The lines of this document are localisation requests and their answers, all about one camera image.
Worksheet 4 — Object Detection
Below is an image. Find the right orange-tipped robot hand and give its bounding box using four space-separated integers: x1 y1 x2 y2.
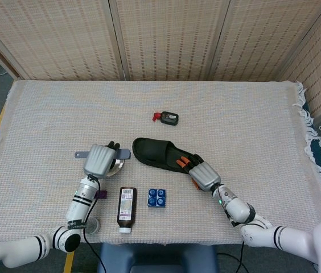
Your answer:
176 153 221 192

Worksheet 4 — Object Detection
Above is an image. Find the left black-fingered robot hand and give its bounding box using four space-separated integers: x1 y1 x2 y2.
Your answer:
83 140 121 179

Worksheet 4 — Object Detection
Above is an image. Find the grey spatula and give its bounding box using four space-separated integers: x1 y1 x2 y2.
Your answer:
74 149 132 160

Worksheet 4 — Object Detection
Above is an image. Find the black slipper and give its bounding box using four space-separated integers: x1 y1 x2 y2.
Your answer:
132 137 204 173

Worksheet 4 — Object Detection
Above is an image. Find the round steel plate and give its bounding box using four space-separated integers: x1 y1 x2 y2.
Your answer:
102 158 127 179

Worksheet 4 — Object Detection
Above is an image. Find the blue building block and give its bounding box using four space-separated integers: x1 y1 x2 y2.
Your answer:
147 188 167 208

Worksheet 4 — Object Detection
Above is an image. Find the brown bottle with white cap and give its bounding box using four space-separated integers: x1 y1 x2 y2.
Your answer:
117 187 138 234

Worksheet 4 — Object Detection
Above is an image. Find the clear round lidded container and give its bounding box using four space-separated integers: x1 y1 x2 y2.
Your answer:
84 217 102 236

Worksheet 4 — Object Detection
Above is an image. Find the black bottle with red cap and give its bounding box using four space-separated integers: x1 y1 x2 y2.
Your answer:
152 111 180 125

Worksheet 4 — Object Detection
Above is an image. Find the white woven tablecloth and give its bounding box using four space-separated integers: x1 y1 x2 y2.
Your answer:
0 79 321 249

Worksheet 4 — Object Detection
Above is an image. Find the beige woven folding screen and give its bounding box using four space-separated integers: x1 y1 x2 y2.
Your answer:
0 0 321 119

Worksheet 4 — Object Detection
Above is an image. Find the black floor cable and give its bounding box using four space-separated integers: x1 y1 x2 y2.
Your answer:
216 243 249 273

